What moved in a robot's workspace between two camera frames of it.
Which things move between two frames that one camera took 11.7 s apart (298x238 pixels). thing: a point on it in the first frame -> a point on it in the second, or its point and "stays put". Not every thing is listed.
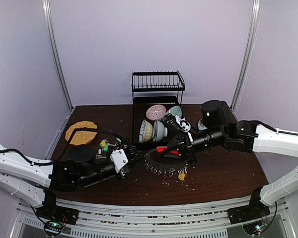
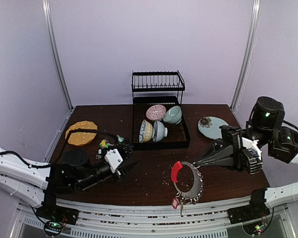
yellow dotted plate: [81, 137] stays put
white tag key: [99, 155] stays put
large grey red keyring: [170, 169] -> [192, 195]
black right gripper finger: [174, 153] -> [226, 160]
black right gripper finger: [175, 144] -> [219, 149]
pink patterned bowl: [156, 112] stays put
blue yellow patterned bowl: [146, 132] stays put
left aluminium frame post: [47, 16] stays put
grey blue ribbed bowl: [160, 131] stays put
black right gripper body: [188, 148] -> [234, 148]
